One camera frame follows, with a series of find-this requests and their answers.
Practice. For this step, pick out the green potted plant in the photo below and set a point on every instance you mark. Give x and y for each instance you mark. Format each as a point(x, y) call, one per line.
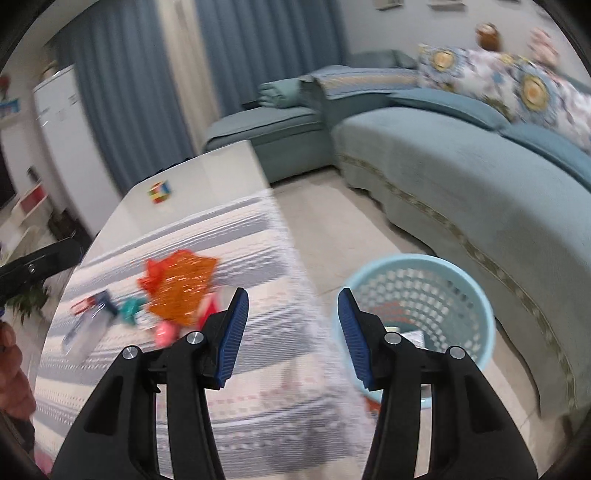
point(27, 300)

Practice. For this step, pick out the red and white packet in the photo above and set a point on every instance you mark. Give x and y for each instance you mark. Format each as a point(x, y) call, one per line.
point(213, 304)

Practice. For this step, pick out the light blue plastic waste basket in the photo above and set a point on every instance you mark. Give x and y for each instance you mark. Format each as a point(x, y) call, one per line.
point(461, 295)

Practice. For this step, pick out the small red wrapper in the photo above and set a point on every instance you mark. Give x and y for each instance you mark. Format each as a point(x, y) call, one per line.
point(83, 305)

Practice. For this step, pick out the folded blue blanket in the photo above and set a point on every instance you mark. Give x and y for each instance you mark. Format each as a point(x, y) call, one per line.
point(277, 92)

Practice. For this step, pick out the red and white shelf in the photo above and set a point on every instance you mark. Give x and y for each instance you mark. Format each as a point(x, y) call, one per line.
point(30, 198)

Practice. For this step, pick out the white paper scrap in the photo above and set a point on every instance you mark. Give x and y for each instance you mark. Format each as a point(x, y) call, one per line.
point(413, 336)

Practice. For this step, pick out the brown monkey plush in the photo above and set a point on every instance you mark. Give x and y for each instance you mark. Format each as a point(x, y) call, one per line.
point(487, 34)

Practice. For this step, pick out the striped sofa throw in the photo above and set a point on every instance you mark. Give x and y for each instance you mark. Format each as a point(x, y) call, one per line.
point(364, 81)

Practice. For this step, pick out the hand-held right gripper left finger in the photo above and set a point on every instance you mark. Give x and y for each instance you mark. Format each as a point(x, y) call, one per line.
point(233, 341)

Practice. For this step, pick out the person's left hand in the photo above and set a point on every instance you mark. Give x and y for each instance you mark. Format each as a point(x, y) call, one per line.
point(11, 378)

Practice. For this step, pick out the white refrigerator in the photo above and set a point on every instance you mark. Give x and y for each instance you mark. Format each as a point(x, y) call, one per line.
point(60, 152)

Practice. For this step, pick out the orange crinkled plastic wrapper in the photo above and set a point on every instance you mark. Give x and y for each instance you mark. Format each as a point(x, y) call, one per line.
point(180, 286)

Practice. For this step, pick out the striped woven tablecloth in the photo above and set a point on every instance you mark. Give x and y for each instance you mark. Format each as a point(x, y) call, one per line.
point(277, 415)

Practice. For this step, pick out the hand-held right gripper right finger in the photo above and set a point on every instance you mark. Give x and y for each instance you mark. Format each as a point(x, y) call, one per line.
point(355, 346)

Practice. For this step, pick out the colourful puzzle cube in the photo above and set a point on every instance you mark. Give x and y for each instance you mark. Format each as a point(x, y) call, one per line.
point(160, 191)

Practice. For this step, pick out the plain blue cushion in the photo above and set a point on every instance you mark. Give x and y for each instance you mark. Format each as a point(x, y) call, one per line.
point(443, 108)
point(549, 147)

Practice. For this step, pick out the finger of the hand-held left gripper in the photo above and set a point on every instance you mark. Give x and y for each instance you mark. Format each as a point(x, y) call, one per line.
point(32, 267)

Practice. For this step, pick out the pink pig plush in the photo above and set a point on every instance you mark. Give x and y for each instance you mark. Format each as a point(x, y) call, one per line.
point(542, 44)

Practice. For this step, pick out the teal wrapper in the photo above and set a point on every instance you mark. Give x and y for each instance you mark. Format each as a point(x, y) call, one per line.
point(130, 310)

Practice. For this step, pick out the floral cushion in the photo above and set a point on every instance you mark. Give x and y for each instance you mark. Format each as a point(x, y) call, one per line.
point(549, 101)
point(466, 78)

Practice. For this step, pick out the cream curtain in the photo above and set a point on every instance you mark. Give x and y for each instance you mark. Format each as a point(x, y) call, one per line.
point(184, 69)

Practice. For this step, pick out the blue corner sofa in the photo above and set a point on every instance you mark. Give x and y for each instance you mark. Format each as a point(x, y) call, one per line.
point(461, 194)

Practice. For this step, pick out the wide blue curtain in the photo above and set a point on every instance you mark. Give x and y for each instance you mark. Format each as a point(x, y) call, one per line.
point(124, 92)

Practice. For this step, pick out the pink round wrapper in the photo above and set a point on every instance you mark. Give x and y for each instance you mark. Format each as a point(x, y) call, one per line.
point(165, 333)

